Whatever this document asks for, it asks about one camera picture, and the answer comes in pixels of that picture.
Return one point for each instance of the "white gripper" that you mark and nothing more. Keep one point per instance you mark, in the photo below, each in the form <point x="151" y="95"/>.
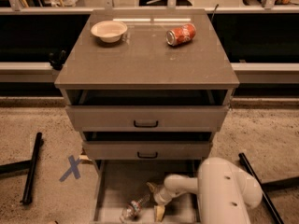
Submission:
<point x="159" y="197"/>

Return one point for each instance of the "clear plastic water bottle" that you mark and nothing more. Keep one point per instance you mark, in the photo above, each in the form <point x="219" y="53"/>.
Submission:
<point x="133" y="208"/>

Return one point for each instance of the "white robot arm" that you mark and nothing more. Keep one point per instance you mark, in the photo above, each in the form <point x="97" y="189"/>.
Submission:
<point x="225" y="192"/>

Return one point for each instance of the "grey bottom drawer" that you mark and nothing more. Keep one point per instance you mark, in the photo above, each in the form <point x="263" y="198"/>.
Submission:
<point x="120" y="182"/>

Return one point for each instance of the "grey drawer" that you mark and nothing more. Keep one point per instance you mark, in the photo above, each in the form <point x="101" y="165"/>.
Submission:
<point x="147" y="118"/>
<point x="147" y="145"/>
<point x="120" y="182"/>

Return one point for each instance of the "grey middle drawer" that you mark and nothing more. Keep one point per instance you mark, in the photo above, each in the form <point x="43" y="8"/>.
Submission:
<point x="147" y="145"/>

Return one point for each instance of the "grey drawer cabinet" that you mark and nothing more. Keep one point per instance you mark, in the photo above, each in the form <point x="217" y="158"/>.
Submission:
<point x="142" y="69"/>

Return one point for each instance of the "grey top drawer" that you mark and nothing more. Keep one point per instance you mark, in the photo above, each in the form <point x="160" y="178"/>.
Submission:
<point x="147" y="118"/>

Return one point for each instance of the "blue tape cross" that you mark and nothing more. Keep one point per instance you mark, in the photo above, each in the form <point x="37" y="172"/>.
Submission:
<point x="72" y="170"/>

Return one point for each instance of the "black left floor stand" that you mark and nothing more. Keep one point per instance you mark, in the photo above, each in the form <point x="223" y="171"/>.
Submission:
<point x="29" y="166"/>

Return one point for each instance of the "black floor stand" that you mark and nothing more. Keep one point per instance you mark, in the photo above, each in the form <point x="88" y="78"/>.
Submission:
<point x="29" y="166"/>
<point x="288" y="183"/>

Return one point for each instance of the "black right floor stand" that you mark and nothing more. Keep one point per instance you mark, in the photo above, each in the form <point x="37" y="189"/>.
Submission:
<point x="288" y="183"/>

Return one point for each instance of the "orange soda can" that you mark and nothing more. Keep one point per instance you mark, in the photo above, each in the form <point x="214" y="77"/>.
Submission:
<point x="180" y="35"/>

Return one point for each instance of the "white paper bowl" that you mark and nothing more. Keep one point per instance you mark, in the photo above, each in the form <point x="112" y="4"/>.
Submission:
<point x="109" y="31"/>

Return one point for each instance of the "black clamp on rail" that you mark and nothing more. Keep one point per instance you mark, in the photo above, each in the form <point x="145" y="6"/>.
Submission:
<point x="57" y="60"/>

